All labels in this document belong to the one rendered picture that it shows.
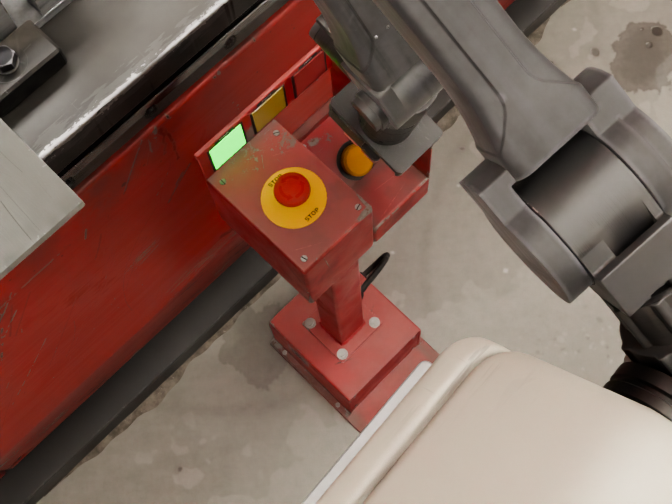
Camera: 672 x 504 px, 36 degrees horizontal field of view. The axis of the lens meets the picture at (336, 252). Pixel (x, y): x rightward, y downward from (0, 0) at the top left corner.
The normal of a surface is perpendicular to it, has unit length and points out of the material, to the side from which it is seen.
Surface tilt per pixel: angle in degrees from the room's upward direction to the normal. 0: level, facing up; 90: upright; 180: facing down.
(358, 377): 1
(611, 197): 26
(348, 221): 0
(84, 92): 0
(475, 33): 36
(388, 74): 70
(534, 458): 42
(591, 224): 31
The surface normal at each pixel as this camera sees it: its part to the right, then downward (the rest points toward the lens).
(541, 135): 0.18, 0.24
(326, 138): 0.37, 0.11
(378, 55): 0.52, 0.60
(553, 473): -0.54, -0.65
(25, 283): 0.71, 0.66
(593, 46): -0.04, -0.33
